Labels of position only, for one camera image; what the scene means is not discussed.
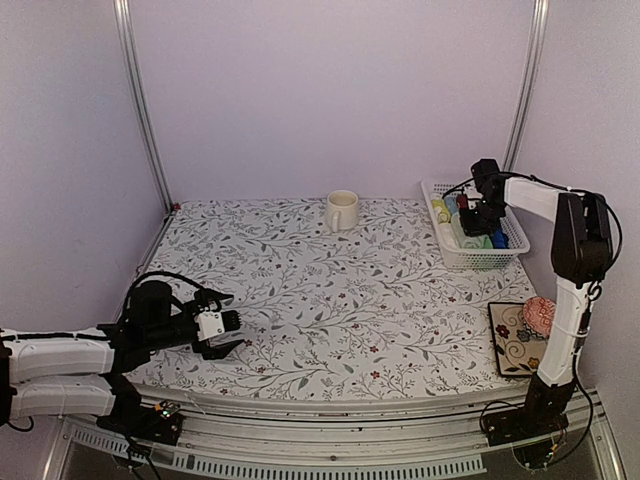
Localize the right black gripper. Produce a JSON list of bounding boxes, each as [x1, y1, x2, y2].
[[462, 198, 507, 235]]

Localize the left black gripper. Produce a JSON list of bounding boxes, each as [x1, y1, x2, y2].
[[146, 288, 239, 360]]

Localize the mint green towel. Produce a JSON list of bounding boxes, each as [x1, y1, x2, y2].
[[451, 218, 493, 249]]

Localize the cream white towel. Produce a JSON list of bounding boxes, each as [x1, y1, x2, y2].
[[438, 223, 458, 249]]

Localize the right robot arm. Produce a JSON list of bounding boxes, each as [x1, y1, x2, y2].
[[445, 158, 622, 436]]

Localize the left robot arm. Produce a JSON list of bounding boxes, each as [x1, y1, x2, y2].
[[1, 271, 241, 444]]

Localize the red rolled towel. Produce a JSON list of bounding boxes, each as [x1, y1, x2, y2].
[[455, 194, 469, 211]]

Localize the light blue rolled towel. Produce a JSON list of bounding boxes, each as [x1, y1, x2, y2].
[[443, 196, 459, 218]]

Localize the yellow rolled towel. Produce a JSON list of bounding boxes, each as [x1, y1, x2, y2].
[[431, 197, 451, 224]]

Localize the white plastic basket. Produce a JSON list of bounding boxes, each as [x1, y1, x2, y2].
[[420, 179, 530, 270]]

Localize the red patterned bowl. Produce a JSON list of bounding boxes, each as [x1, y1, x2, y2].
[[523, 296, 556, 338]]

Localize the floral square plate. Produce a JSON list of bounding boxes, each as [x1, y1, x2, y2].
[[488, 302, 549, 378]]

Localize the cream ceramic mug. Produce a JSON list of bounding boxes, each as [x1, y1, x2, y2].
[[325, 190, 359, 232]]

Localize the floral table mat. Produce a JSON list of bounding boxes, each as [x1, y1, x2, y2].
[[128, 199, 534, 402]]

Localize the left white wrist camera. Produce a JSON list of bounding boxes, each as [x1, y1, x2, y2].
[[195, 310, 241, 341]]

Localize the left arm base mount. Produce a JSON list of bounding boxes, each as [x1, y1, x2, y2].
[[96, 402, 185, 446]]

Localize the aluminium front rail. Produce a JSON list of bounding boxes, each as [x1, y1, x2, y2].
[[44, 386, 627, 479]]

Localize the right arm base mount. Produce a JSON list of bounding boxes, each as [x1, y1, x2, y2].
[[479, 402, 569, 446]]

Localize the right aluminium frame post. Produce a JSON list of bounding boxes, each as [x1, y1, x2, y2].
[[503, 0, 550, 171]]

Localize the aluminium frame post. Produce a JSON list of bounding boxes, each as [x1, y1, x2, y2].
[[503, 0, 550, 171], [113, 0, 174, 215]]

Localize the left aluminium frame post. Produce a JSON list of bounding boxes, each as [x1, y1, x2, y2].
[[113, 0, 174, 215]]

